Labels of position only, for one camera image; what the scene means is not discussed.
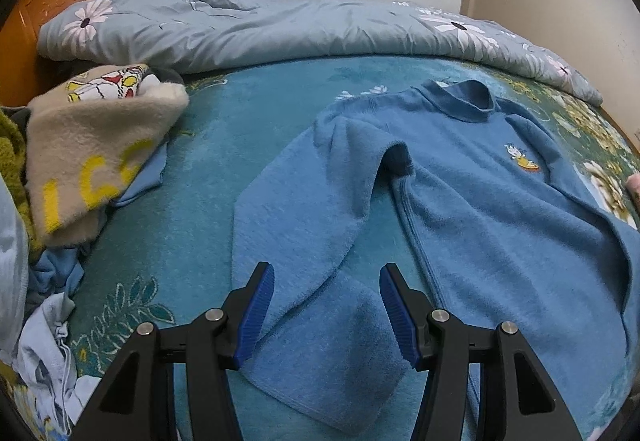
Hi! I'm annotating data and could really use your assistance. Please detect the wooden headboard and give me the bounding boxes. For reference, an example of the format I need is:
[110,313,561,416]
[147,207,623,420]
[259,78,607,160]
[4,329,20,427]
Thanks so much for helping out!
[1,0,85,107]

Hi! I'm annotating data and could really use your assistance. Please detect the grey-blue daisy quilt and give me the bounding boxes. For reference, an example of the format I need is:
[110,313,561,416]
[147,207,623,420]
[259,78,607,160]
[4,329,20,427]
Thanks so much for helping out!
[37,0,603,106]

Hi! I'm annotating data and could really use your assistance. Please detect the blue fleece sweater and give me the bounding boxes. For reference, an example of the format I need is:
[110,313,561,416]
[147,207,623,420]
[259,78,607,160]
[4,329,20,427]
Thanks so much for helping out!
[232,81,639,439]

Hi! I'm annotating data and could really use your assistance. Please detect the teal floral bed blanket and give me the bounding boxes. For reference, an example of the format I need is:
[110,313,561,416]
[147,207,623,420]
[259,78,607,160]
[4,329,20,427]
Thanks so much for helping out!
[65,56,639,440]

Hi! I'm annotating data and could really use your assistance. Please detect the light blue garment pile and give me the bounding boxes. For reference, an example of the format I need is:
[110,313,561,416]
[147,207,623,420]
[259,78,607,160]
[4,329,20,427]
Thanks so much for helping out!
[1,185,100,440]

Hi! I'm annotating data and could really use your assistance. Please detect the beige fleece garment yellow letters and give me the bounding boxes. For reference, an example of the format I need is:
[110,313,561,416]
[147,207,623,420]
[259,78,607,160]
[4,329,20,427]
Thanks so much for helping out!
[26,64,189,247]

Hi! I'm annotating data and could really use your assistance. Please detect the blue cloth under beige garment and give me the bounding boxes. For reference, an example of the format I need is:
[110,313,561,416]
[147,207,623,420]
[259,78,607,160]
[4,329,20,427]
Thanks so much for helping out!
[27,142,167,301]

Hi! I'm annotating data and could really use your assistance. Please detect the pink sleeved right forearm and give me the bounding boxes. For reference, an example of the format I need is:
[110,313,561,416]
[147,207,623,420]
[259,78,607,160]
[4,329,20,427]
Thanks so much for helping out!
[625,172,640,204]

